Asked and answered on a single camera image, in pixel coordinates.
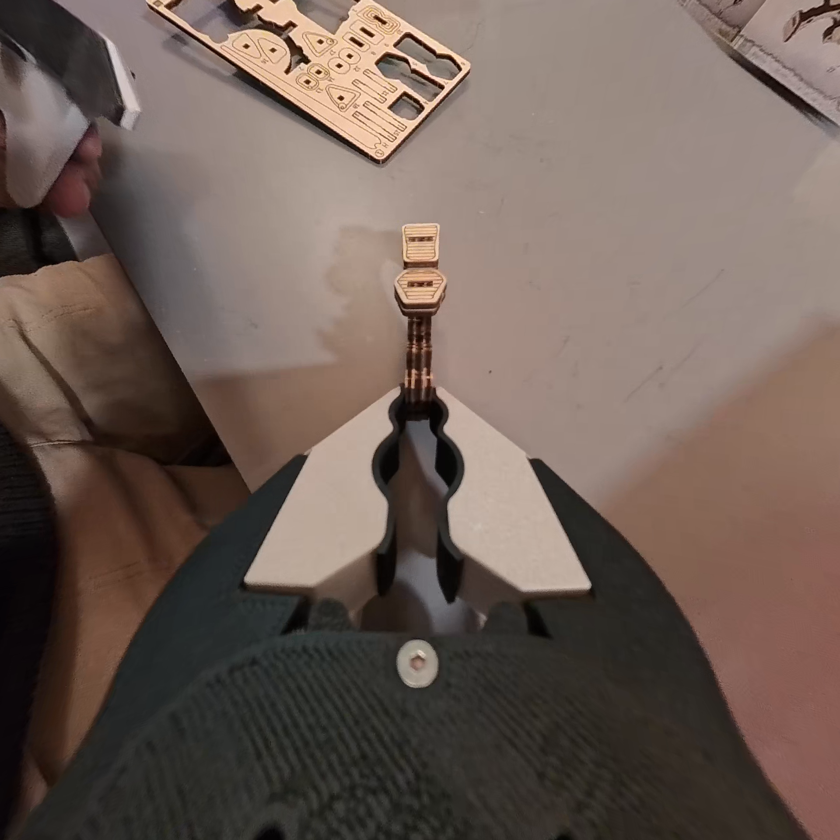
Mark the wooden model assembly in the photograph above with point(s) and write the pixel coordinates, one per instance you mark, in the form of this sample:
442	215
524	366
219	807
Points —
420	289

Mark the person's tan trousers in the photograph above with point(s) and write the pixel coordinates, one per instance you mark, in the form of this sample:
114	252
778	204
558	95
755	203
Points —
98	394

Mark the punched wooden part sheet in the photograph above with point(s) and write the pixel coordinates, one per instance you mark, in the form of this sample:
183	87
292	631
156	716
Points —
367	131

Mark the person's left hand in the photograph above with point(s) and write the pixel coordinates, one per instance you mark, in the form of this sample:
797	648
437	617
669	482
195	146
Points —
79	184

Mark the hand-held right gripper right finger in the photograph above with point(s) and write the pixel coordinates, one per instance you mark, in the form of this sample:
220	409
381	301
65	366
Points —
518	525

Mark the printed instruction stand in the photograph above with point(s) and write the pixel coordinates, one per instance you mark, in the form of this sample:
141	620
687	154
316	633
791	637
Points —
800	59

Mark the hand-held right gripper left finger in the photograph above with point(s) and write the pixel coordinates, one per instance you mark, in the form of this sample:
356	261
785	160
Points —
315	525

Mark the person's black sweater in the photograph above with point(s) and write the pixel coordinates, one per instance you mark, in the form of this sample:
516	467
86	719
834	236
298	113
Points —
19	590

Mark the grey desk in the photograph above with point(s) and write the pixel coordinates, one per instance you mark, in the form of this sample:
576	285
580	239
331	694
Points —
590	262

